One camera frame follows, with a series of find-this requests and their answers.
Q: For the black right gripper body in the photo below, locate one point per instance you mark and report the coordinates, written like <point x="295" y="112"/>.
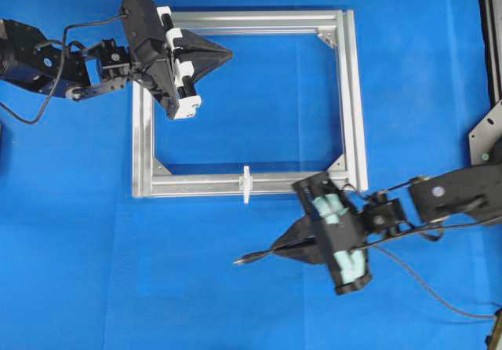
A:
<point x="338" y="233"/>

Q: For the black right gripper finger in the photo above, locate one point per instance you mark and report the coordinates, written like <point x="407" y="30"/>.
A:
<point x="306" y="251"/>
<point x="298" y="232"/>

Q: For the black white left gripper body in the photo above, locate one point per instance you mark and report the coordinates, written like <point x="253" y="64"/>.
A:
<point x="168" y="77"/>

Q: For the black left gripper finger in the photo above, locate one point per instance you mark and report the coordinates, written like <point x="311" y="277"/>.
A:
<point x="191" y="42"/>
<point x="204" y="62"/>

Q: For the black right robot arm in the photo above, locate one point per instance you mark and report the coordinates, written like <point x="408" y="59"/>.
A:
<point x="475" y="191"/>

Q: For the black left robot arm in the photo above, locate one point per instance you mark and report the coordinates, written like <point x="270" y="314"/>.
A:
<point x="59" y="68"/>

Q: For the blue table mat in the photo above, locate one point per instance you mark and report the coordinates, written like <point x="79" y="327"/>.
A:
<point x="84" y="265"/>

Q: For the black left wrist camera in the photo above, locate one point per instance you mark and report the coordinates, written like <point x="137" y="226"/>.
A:
<point x="143" y="29"/>

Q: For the white string loop holder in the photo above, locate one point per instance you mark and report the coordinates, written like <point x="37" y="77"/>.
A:
<point x="246" y="184"/>

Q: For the aluminium extrusion frame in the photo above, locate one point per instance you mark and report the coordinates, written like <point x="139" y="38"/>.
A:
<point x="336" y="28"/>

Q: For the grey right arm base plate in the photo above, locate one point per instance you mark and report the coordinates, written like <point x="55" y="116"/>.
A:
<point x="484" y="136"/>

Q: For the black rail at right edge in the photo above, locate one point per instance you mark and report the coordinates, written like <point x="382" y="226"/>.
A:
<point x="490" y="12"/>

